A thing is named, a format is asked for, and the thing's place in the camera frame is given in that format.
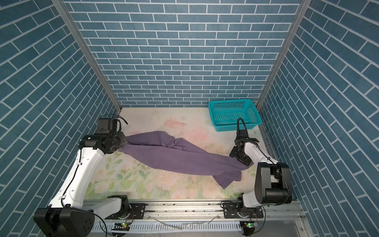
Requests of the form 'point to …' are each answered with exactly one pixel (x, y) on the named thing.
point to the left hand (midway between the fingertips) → (126, 139)
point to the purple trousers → (160, 151)
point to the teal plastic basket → (224, 114)
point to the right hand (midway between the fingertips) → (238, 158)
